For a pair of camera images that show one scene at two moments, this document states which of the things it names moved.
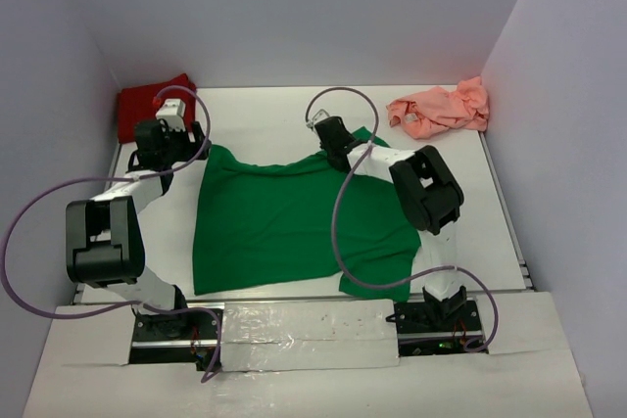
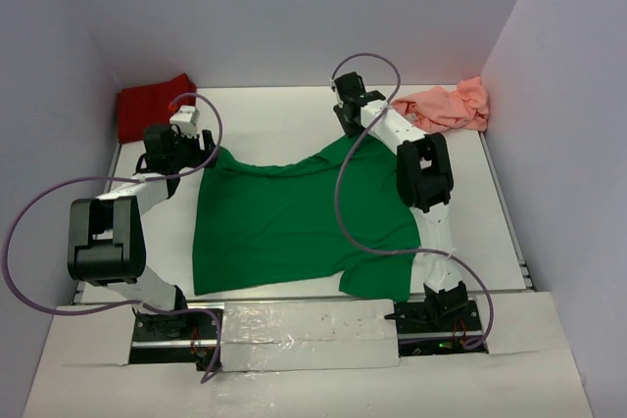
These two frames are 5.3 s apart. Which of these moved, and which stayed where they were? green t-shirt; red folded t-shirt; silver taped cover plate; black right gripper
Moved: black right gripper
Stayed: red folded t-shirt; silver taped cover plate; green t-shirt
